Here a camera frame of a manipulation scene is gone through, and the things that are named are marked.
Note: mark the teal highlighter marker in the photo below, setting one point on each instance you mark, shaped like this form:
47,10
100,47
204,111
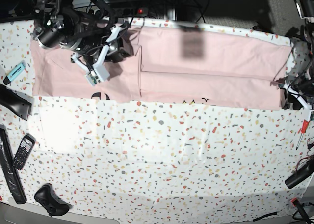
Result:
14,73

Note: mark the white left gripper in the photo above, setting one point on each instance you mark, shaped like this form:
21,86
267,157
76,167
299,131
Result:
291,97

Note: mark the red and black tool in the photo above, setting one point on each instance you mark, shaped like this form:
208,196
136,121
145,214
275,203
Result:
304,216

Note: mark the black power strip red switch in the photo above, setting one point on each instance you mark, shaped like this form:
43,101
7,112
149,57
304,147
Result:
129,12

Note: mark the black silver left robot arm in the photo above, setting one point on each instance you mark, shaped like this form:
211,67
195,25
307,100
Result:
299,86

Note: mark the black phone handset with keypad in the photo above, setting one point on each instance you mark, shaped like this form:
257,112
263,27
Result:
23,152

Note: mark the long black bar remote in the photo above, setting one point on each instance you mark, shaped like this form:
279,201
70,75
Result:
9,171

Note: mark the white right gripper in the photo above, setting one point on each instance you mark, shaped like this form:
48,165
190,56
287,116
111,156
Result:
92,52

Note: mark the black game controller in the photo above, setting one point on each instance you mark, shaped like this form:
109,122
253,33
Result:
48,199

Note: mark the pink T-shirt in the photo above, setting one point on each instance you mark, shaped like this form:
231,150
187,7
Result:
173,65

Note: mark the red handled screwdriver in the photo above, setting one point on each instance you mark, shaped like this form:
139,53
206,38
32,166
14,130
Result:
303,131

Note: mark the black handheld device with grip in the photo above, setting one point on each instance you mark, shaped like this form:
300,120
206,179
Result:
17,102

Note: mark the black cylindrical device with wires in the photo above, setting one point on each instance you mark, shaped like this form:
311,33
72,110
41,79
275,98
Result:
300,175

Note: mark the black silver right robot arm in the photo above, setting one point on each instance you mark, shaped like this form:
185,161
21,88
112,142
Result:
58,24

